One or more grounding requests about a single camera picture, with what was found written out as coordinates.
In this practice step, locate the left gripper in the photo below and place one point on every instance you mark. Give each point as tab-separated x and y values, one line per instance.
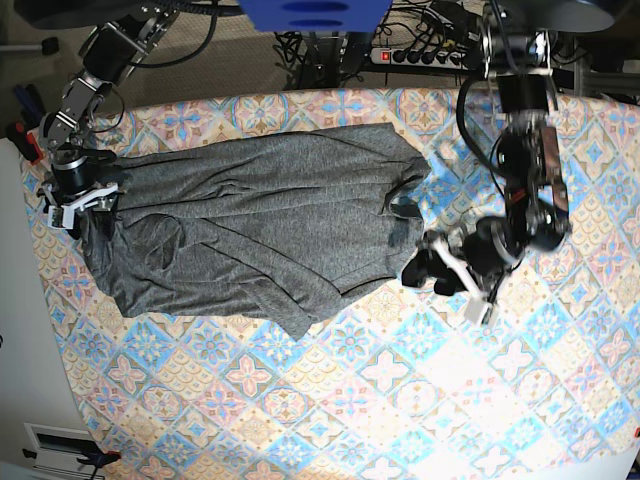
479	265

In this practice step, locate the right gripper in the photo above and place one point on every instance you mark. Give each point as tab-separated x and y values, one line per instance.
84	183

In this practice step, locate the grey t-shirt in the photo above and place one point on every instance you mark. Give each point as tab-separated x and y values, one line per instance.
291	228

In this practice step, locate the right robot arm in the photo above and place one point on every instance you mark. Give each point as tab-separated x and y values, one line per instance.
115	48

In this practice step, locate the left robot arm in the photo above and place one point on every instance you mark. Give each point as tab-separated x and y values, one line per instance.
524	164

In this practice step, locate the red black clamp left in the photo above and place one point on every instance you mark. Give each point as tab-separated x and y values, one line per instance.
24	141

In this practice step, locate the patterned tablecloth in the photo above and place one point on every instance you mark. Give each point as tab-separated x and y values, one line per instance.
397	386

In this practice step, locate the white power strip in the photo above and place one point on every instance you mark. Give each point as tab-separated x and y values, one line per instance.
416	57

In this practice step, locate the white floor vent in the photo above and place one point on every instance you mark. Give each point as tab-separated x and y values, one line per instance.
58	450

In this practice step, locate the blue black clamp bottom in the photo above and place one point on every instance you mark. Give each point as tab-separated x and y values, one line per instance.
95	457

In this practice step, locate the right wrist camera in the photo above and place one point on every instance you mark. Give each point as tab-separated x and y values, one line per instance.
60	217

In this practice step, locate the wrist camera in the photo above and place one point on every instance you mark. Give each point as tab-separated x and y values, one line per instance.
60	217
481	313

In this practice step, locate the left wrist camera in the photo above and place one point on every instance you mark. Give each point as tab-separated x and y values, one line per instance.
481	313

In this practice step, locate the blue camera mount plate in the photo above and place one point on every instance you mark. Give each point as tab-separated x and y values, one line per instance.
315	15

